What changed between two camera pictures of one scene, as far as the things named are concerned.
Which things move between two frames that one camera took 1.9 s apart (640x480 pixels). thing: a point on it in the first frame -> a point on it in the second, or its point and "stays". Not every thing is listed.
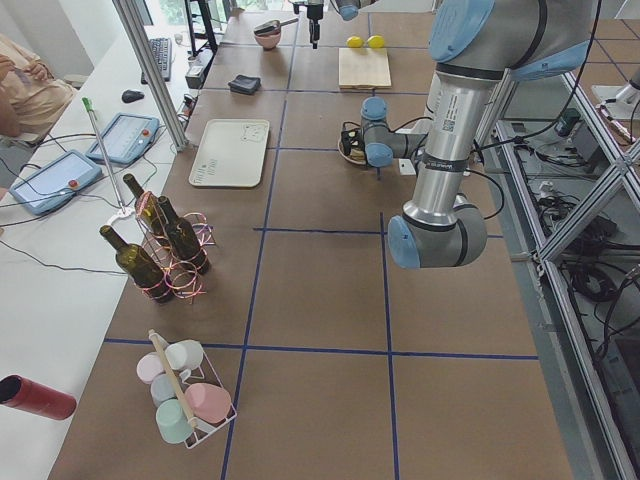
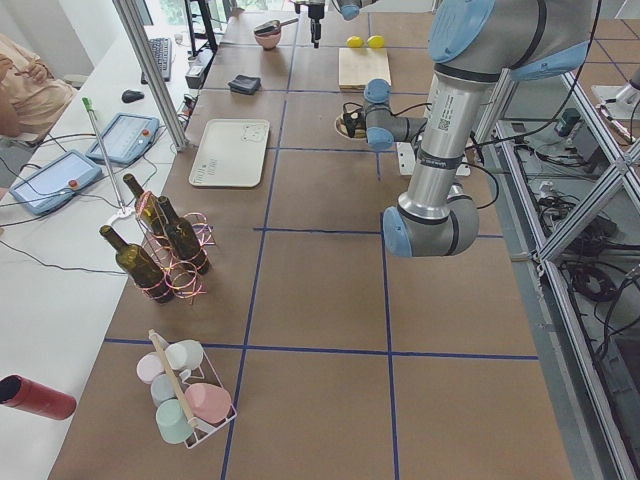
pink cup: x=208 y=403 stays
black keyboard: x=162 y=51 stays
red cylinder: x=36 y=398 stays
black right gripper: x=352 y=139 -> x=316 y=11
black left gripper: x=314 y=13 -> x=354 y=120
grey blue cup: x=162 y=388 stays
